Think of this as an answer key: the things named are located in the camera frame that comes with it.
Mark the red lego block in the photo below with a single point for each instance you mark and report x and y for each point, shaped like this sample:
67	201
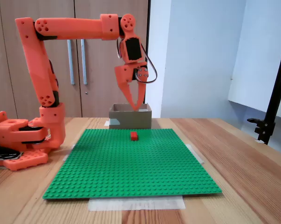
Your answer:
134	136

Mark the brown cardboard box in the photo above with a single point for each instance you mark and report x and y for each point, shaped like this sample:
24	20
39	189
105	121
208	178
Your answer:
131	120

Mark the green lego baseplate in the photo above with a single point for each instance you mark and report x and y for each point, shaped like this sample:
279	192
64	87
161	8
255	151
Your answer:
131	168

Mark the brown wooden cabinet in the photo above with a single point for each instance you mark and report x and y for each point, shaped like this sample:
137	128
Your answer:
96	93

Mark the short masking tape strip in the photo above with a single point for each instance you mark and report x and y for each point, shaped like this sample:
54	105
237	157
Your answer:
196	155
68	154

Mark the white panel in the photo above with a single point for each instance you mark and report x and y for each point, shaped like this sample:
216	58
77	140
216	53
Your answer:
254	58

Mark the long masking tape strip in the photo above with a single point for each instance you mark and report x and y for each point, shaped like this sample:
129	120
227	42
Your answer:
135	204

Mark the small white tape piece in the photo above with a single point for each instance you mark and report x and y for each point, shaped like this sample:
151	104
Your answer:
259	141

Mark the black camera stand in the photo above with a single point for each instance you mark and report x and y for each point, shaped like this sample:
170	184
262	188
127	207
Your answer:
263	130

